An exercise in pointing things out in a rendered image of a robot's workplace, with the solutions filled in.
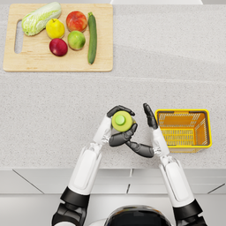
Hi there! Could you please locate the green cucumber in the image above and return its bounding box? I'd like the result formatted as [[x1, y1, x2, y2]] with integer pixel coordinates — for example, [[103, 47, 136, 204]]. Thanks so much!
[[87, 11, 98, 65]]

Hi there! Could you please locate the dark round robot body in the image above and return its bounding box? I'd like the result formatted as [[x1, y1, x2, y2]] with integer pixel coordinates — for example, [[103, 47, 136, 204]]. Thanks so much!
[[103, 204, 173, 226]]

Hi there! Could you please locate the green tea bottle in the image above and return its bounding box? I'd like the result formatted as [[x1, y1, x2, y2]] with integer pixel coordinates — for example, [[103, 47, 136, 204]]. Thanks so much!
[[111, 109, 137, 133]]

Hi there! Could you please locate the yellow lemon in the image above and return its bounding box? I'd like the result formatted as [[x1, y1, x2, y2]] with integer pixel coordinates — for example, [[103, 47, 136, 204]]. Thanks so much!
[[45, 18, 66, 41]]

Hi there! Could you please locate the dark red plum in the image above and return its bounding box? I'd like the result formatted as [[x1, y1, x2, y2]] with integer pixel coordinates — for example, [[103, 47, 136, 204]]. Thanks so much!
[[49, 37, 69, 57]]

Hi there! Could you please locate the yellow slatted basket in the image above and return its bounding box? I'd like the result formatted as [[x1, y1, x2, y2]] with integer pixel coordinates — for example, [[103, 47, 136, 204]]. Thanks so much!
[[154, 108, 213, 154]]

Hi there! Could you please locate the napa cabbage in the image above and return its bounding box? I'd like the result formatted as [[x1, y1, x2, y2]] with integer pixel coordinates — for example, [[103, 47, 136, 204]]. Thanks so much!
[[20, 1, 63, 37]]

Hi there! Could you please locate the green apple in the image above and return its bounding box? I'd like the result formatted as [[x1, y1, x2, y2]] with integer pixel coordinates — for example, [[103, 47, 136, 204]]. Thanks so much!
[[67, 30, 87, 51]]

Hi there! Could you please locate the wooden cutting board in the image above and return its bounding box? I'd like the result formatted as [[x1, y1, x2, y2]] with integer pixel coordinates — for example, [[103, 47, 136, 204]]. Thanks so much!
[[3, 3, 114, 73]]

